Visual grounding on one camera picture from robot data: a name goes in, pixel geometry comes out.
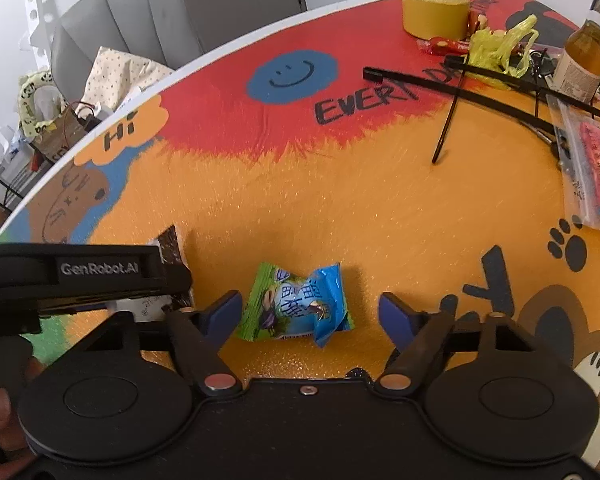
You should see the white wall rack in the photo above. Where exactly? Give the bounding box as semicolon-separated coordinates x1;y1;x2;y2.
24;0;63;68

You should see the blue green candy packet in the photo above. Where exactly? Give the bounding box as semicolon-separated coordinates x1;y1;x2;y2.
235;261;356;348

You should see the grey chair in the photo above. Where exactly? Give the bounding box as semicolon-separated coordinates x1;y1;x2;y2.
50;0;206;68

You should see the white snack packet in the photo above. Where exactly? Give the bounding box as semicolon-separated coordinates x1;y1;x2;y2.
112;224;190;323

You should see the amber glass bottle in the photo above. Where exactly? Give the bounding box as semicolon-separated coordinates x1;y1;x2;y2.
550;0;600;103

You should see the small red candy wrapper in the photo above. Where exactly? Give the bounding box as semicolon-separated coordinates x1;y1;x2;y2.
417;35;473;56

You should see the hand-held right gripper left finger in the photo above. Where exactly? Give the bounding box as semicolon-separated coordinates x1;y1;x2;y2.
82;289;244;395

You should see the yellow tape roll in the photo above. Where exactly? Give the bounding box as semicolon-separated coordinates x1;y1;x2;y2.
401;0;471;41

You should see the dotted cream cushion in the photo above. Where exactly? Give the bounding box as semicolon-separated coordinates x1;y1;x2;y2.
82;46;173;111

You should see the panda print neck pillow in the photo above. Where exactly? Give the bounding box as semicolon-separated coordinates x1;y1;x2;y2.
17;70;63;137

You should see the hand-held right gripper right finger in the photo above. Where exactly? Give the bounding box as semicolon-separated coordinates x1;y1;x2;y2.
374;291;549;395

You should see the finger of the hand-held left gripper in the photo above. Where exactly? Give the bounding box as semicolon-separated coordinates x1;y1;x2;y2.
37;265;194;318

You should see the taped brown cardboard box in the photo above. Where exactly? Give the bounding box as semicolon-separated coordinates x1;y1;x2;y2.
37;105;101;161

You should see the yellow plastic bag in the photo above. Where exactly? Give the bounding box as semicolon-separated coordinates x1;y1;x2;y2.
467;14;541;91

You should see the clear bag with red booklet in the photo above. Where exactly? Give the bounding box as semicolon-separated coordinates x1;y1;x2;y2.
547;95;600;237

